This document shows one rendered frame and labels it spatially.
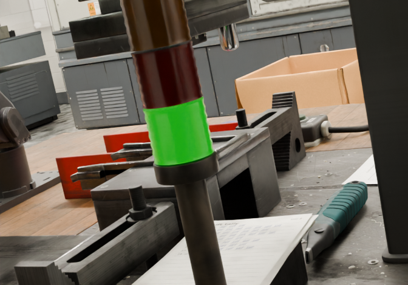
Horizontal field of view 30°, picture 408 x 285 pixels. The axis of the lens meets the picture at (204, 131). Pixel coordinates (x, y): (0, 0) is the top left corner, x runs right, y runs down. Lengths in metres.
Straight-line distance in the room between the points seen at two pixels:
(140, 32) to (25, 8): 9.34
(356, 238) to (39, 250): 0.32
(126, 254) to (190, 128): 0.17
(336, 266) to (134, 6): 0.31
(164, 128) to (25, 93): 7.52
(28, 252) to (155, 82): 0.40
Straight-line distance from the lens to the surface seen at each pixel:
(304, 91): 3.06
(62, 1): 6.77
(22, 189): 1.12
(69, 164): 1.04
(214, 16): 0.75
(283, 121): 0.96
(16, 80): 7.90
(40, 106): 8.11
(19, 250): 0.83
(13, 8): 9.92
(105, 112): 6.67
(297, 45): 5.61
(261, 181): 0.81
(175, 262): 0.59
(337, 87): 3.01
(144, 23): 0.44
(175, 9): 0.45
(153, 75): 0.45
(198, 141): 0.45
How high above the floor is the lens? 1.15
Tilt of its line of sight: 11 degrees down
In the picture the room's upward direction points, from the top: 11 degrees counter-clockwise
